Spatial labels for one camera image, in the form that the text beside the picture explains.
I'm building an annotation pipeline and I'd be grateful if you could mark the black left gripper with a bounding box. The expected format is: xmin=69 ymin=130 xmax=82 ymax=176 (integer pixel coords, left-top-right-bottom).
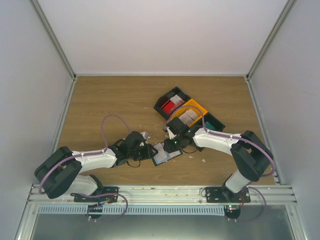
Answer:
xmin=128 ymin=143 xmax=158 ymax=161

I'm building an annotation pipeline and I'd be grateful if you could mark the white pink VIP card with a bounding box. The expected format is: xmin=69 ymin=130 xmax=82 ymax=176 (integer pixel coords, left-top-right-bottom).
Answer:
xmin=154 ymin=143 xmax=167 ymax=159

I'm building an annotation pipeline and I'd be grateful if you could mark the black leather card holder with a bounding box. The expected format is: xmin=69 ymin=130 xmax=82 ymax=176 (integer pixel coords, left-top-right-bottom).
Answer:
xmin=151 ymin=142 xmax=183 ymax=166

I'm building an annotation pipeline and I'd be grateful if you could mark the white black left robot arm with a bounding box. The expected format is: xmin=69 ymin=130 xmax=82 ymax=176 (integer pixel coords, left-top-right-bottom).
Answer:
xmin=34 ymin=131 xmax=158 ymax=202

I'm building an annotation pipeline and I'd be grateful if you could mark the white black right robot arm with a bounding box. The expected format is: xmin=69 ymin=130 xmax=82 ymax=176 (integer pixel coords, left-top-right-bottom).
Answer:
xmin=164 ymin=117 xmax=276 ymax=203

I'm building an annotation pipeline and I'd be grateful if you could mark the teal card stack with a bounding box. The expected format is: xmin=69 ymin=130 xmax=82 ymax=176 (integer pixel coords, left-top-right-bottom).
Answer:
xmin=205 ymin=121 xmax=220 ymax=131

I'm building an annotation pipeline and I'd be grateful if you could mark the black right card bin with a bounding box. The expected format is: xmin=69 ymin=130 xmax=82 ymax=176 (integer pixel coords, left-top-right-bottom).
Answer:
xmin=204 ymin=112 xmax=226 ymax=132

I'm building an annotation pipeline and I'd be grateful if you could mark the black card bin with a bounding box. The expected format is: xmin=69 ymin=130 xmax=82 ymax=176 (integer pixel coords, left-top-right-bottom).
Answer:
xmin=204 ymin=112 xmax=226 ymax=132
xmin=153 ymin=86 xmax=191 ymax=120

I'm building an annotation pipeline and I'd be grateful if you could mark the yellow middle card bin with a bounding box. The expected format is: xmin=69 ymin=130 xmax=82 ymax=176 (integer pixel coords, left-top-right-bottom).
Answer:
xmin=167 ymin=98 xmax=208 ymax=127

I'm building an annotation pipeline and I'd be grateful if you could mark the red white card stack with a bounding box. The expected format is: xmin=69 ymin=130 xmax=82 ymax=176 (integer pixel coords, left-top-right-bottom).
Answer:
xmin=161 ymin=94 xmax=185 ymax=115

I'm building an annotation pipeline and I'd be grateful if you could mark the black left card bin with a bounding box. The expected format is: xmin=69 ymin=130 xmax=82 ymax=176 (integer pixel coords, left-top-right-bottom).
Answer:
xmin=153 ymin=86 xmax=191 ymax=120

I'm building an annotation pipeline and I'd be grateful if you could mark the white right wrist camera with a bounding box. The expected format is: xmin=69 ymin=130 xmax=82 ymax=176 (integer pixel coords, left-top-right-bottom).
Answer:
xmin=166 ymin=126 xmax=176 ymax=140

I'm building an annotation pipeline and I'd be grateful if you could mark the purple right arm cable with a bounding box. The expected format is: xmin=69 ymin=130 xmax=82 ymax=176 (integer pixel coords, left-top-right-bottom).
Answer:
xmin=165 ymin=105 xmax=276 ymax=181

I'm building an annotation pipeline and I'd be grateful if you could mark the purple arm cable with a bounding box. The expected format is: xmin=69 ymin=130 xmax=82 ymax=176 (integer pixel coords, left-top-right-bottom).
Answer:
xmin=38 ymin=113 xmax=133 ymax=198
xmin=165 ymin=105 xmax=276 ymax=181

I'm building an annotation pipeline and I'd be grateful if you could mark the aluminium mounting rail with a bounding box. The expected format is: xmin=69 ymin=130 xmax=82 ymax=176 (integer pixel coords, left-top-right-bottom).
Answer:
xmin=27 ymin=184 xmax=297 ymax=205

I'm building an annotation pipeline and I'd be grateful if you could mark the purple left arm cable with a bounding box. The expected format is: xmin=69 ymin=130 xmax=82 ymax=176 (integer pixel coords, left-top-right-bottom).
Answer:
xmin=38 ymin=113 xmax=133 ymax=198

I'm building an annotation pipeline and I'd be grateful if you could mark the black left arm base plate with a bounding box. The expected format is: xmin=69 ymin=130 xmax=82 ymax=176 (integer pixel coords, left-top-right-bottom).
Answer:
xmin=71 ymin=186 xmax=119 ymax=204

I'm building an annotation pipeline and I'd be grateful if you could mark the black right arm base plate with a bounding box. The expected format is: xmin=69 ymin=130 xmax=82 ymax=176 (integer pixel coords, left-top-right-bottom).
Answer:
xmin=201 ymin=186 xmax=251 ymax=204

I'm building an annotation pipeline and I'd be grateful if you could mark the grey slotted cable duct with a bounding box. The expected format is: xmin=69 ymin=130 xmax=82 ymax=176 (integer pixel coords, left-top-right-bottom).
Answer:
xmin=38 ymin=204 xmax=225 ymax=216

